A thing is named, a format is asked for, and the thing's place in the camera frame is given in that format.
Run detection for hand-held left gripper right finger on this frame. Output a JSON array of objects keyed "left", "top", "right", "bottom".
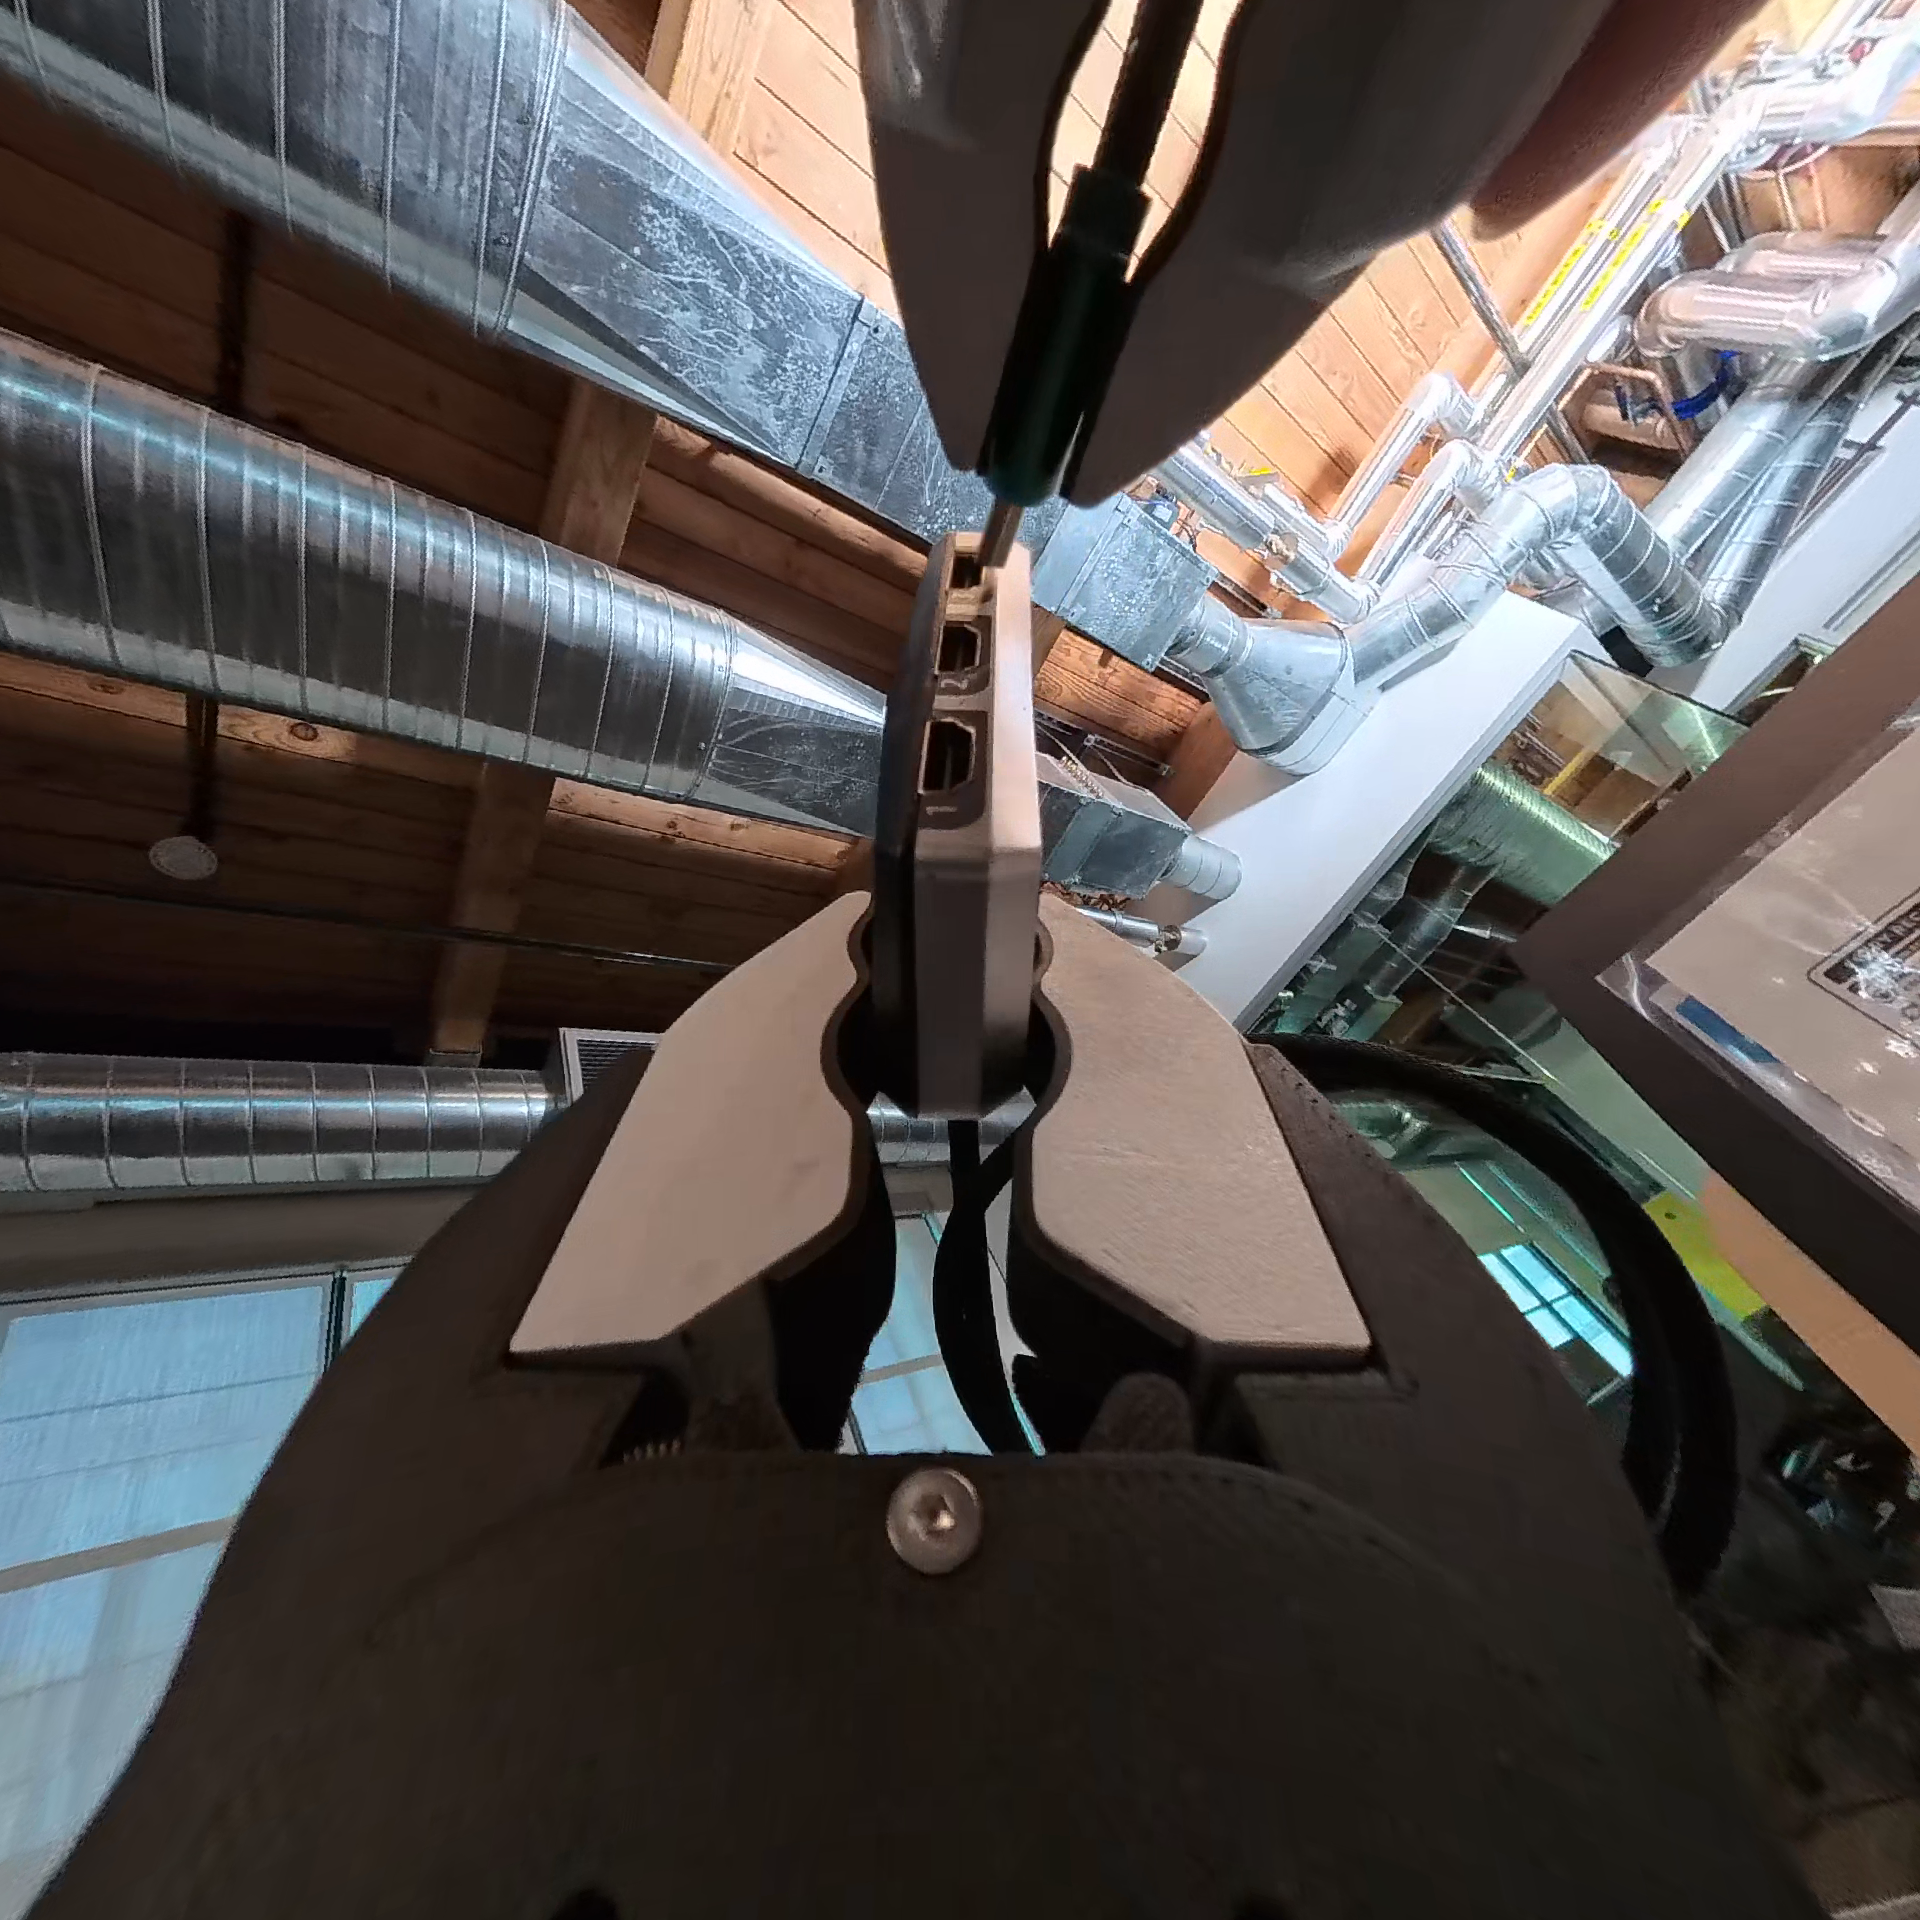
[{"left": 1010, "top": 901, "right": 1377, "bottom": 1369}]

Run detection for white vent grille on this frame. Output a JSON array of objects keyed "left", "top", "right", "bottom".
[{"left": 558, "top": 1026, "right": 664, "bottom": 1114}]

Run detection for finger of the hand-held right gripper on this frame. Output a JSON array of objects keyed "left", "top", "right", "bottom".
[
  {"left": 855, "top": 0, "right": 1116, "bottom": 473},
  {"left": 1057, "top": 0, "right": 1502, "bottom": 505}
]

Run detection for silver insulated pipes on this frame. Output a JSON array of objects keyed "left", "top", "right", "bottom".
[{"left": 1142, "top": 0, "right": 1920, "bottom": 677}]

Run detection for thin spiral metal duct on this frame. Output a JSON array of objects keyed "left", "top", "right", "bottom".
[{"left": 0, "top": 1049, "right": 578, "bottom": 1197}]

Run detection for wooden framed sign board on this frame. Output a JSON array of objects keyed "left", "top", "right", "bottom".
[{"left": 1507, "top": 575, "right": 1920, "bottom": 1457}]

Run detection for glass window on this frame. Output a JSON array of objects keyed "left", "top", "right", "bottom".
[{"left": 0, "top": 1265, "right": 415, "bottom": 1876}]

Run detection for grey hdmi switch box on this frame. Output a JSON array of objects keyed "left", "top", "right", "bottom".
[{"left": 872, "top": 533, "right": 1046, "bottom": 1121}]

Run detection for galvanized rectangular air duct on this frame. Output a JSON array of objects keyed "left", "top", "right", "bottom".
[{"left": 0, "top": 0, "right": 1361, "bottom": 774}]

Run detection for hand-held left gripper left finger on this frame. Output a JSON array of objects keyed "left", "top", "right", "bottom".
[{"left": 508, "top": 891, "right": 884, "bottom": 1367}]

